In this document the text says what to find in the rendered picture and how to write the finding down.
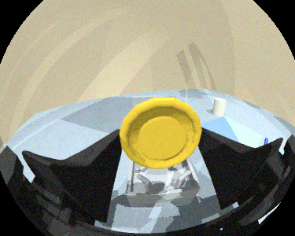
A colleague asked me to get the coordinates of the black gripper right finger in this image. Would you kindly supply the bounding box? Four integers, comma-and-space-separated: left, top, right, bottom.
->
198, 127, 283, 210

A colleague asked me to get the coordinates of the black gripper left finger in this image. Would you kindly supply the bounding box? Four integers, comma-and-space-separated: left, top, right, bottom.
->
21, 130, 122, 223

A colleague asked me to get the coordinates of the golden yellow plate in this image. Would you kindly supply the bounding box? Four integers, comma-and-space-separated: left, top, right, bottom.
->
119, 98, 201, 169

